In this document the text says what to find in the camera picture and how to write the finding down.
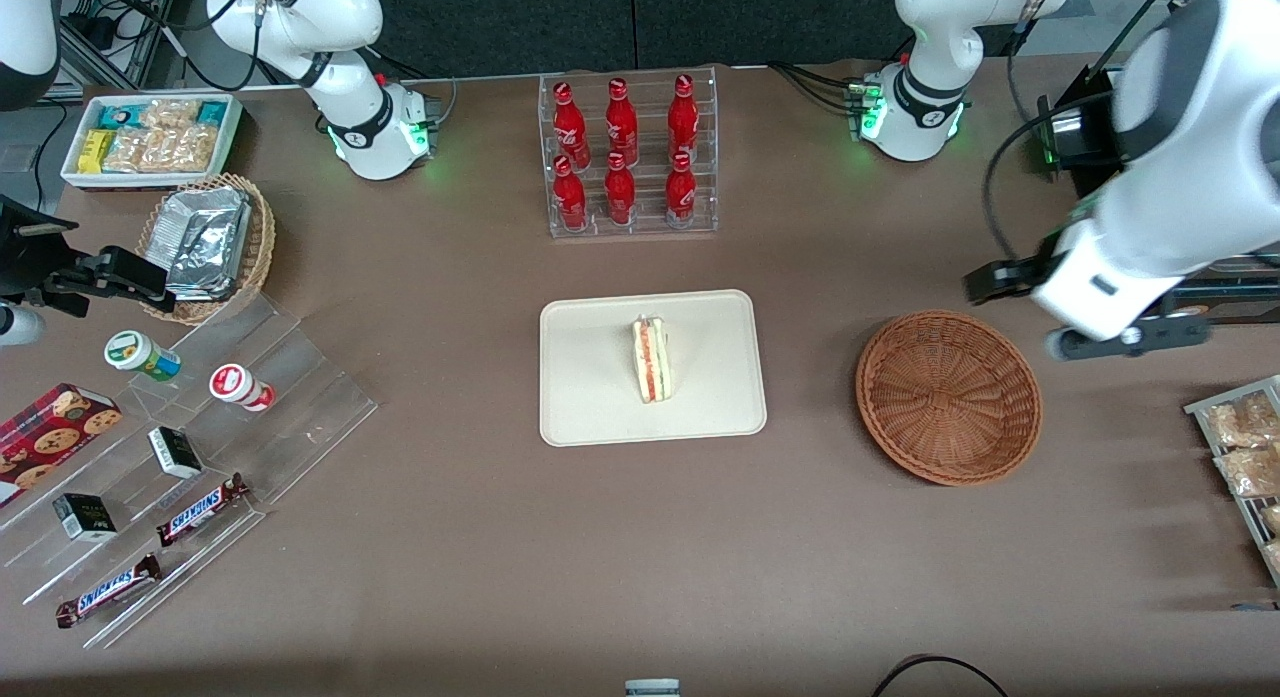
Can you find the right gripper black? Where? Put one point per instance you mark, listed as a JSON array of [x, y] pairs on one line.
[[25, 262]]

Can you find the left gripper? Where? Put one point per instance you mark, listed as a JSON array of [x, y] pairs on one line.
[[1040, 260]]

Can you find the triangular sandwich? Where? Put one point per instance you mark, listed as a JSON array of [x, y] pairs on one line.
[[652, 362]]

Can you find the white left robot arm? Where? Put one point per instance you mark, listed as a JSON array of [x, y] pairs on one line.
[[1200, 127]]

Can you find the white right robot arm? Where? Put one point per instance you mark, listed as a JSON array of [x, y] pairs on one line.
[[350, 107]]

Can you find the brown wicker basket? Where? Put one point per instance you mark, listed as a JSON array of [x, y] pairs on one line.
[[950, 397]]

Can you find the light wicker basket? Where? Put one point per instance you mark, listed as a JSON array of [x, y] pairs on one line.
[[262, 247]]

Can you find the tray of bagged snacks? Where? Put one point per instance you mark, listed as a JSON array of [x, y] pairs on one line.
[[1200, 409]]

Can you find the cream rectangular plastic tray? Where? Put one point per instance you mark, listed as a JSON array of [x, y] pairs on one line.
[[590, 377]]

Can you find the green lid snack jar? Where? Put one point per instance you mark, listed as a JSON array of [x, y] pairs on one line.
[[135, 352]]

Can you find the white cylindrical wrist attachment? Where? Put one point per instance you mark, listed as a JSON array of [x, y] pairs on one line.
[[18, 325]]

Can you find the silver foil wrapped pack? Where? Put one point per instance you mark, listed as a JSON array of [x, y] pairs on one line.
[[205, 294], [205, 237]]

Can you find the white plastic snack bin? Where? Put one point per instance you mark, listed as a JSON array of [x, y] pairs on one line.
[[70, 172]]

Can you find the yellow snack pack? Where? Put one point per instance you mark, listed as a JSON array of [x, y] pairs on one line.
[[95, 149]]

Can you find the clear bag of nuts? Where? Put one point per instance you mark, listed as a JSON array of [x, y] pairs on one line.
[[185, 147], [170, 114], [128, 152]]

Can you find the red tartan cookie box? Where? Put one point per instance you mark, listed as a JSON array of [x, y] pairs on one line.
[[50, 437]]

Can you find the red lid snack jar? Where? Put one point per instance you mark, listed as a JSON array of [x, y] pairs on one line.
[[235, 385]]

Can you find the teal snack pack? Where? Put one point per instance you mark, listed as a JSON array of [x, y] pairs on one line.
[[212, 111], [115, 115]]

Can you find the small black carton box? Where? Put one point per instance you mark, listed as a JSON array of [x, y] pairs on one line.
[[175, 452], [85, 517]]

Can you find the clear bag of crackers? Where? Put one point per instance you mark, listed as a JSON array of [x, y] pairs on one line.
[[1274, 555], [1250, 470], [1240, 422], [1272, 518]]

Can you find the Snickers chocolate bar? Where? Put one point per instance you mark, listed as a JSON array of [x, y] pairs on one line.
[[108, 590], [203, 509]]

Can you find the clear acrylic stepped shelf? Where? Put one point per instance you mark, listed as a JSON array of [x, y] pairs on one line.
[[300, 427]]

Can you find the small blue object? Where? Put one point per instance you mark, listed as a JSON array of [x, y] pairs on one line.
[[1255, 605]]

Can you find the red cola bottle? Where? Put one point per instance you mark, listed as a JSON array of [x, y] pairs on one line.
[[680, 189], [683, 117], [621, 122], [620, 192], [571, 197], [570, 127]]

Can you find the clear acrylic bottle rack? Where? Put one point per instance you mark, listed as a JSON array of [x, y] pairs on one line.
[[650, 227]]

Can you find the small grey device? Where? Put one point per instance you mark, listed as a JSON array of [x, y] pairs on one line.
[[652, 689]]

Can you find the aluminium frame profile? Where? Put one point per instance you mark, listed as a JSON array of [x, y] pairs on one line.
[[160, 22]]

